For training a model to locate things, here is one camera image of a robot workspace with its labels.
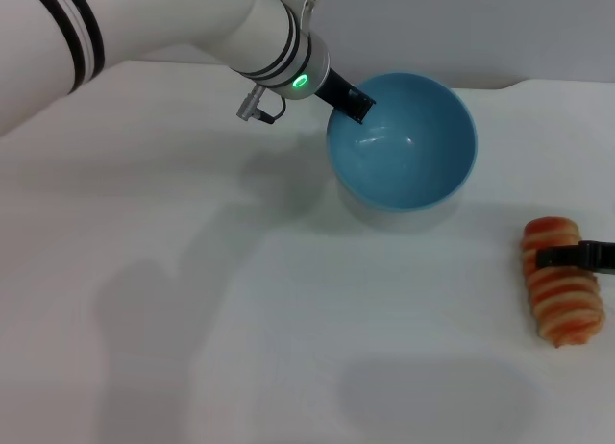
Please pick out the orange striped shrimp toy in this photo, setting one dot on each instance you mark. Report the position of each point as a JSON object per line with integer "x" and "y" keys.
{"x": 562, "y": 300}

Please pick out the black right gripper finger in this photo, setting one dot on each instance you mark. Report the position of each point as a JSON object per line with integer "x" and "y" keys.
{"x": 557, "y": 257}

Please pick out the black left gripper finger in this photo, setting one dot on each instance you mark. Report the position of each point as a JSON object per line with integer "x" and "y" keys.
{"x": 359, "y": 106}

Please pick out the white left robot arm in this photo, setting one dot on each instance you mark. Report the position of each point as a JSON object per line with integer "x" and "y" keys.
{"x": 168, "y": 21}

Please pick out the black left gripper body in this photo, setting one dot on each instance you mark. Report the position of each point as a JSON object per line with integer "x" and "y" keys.
{"x": 336, "y": 89}

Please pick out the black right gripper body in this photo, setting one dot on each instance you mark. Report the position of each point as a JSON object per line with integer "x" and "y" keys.
{"x": 598, "y": 257}

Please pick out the blue bowl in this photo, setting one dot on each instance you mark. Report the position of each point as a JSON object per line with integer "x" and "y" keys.
{"x": 408, "y": 160}

